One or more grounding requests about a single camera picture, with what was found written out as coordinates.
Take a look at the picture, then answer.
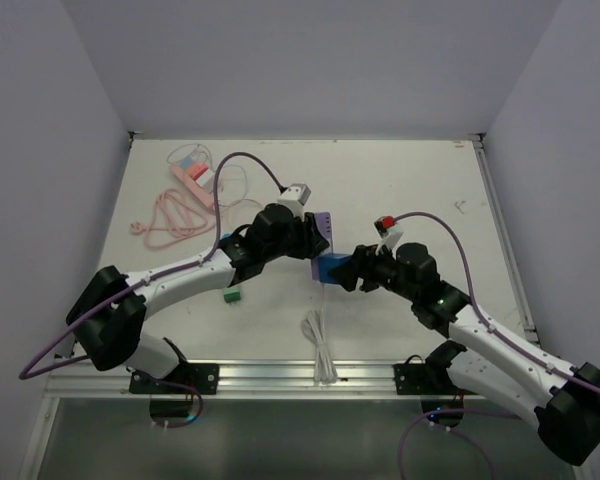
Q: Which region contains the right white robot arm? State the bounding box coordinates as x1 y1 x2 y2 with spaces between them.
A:
328 243 600 466

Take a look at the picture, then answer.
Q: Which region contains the white cable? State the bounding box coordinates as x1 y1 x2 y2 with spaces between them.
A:
300 309 339 385

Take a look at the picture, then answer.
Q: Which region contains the green plug adapter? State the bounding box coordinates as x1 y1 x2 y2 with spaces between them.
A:
222 285 242 304

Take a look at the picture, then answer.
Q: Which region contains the aluminium front rail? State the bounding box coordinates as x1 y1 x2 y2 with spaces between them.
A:
44 360 473 400

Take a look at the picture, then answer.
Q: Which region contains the coral plug on pink strip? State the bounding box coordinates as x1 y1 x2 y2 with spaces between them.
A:
185 163 208 181

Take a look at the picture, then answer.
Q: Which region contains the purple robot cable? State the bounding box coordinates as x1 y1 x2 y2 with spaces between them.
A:
18 151 287 431
392 210 600 480

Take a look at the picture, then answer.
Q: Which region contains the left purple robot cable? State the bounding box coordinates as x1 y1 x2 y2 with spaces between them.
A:
18 151 287 431

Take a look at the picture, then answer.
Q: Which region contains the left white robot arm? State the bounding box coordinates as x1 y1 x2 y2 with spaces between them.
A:
66 203 329 393

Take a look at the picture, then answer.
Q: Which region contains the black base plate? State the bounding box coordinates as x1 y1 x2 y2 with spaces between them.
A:
392 363 476 396
129 363 220 395

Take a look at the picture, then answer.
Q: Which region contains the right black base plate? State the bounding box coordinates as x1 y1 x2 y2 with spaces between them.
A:
392 363 476 396

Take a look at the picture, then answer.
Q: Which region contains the blue cube plug adapter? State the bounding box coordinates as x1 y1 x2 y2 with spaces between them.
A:
311 253 350 285

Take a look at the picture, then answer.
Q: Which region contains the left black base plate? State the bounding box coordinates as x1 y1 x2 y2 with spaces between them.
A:
129 363 220 395

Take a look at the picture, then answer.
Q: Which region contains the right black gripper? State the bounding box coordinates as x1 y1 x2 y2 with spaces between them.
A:
329 240 418 302

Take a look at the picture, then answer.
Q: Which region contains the pink coiled power cord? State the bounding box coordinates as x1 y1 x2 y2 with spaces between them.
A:
128 187 216 250

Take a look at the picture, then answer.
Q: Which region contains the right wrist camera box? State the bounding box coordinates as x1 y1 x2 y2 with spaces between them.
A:
374 216 403 255

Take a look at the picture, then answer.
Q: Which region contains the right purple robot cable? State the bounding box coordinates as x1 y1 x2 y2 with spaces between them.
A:
392 210 600 480

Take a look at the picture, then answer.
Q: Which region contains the purple power strip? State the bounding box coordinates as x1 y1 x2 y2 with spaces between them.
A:
314 212 333 254

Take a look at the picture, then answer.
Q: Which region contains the pink power strip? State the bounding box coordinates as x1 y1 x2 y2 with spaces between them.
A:
170 161 215 211

